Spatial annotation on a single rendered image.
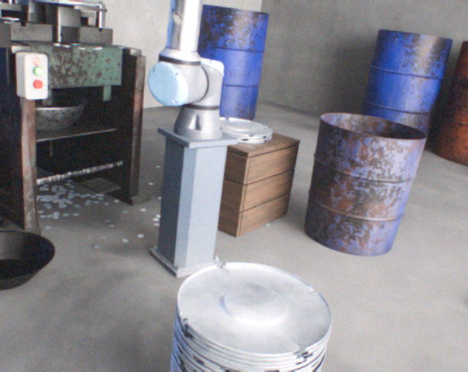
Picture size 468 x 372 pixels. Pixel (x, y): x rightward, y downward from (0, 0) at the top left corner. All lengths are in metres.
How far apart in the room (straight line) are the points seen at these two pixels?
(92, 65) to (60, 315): 0.91
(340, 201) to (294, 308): 0.93
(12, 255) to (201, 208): 0.62
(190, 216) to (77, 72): 0.69
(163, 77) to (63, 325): 0.70
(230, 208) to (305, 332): 1.02
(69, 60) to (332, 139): 0.99
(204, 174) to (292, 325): 0.69
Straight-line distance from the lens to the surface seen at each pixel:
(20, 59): 1.56
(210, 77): 1.36
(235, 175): 1.74
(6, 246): 1.65
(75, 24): 1.84
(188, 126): 1.39
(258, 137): 1.83
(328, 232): 1.85
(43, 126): 1.90
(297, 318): 0.88
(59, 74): 1.74
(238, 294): 0.90
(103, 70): 1.86
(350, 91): 4.70
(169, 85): 1.25
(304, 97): 4.91
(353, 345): 1.38
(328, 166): 1.78
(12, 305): 1.42
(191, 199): 1.43
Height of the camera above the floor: 0.80
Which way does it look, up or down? 20 degrees down
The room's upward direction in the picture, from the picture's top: 8 degrees clockwise
